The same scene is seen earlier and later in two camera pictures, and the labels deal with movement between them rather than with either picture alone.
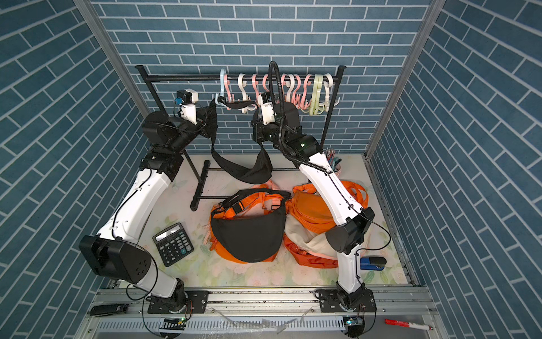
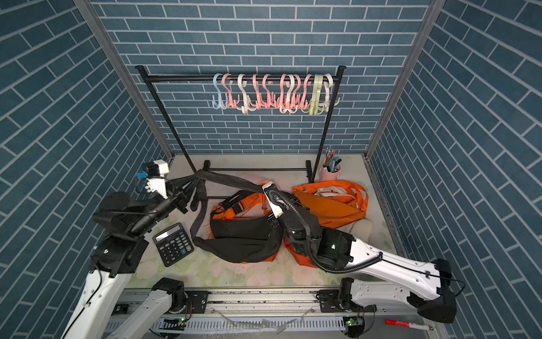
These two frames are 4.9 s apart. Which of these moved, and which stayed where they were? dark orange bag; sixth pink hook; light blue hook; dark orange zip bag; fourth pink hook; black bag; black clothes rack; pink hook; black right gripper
Moved: black right gripper; light blue hook; black bag
Stayed: dark orange zip bag; pink hook; black clothes rack; fourth pink hook; dark orange bag; sixth pink hook
